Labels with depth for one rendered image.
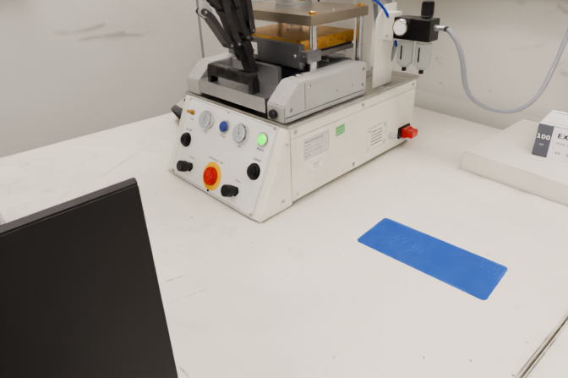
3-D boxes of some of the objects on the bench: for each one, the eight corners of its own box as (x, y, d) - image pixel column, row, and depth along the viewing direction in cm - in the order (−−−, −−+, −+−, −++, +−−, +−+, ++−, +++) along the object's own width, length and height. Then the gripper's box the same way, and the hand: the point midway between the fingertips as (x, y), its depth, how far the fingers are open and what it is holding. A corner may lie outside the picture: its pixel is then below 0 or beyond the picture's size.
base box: (315, 113, 139) (315, 59, 131) (422, 145, 115) (429, 80, 107) (167, 170, 106) (156, 102, 99) (272, 232, 82) (268, 148, 74)
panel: (172, 171, 105) (190, 95, 102) (253, 219, 85) (279, 126, 82) (164, 171, 103) (183, 94, 101) (245, 219, 84) (271, 125, 81)
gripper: (222, -58, 84) (261, 54, 98) (169, -28, 78) (219, 84, 93) (248, -58, 79) (284, 58, 94) (193, -28, 73) (241, 91, 88)
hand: (246, 57), depth 91 cm, fingers closed, pressing on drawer
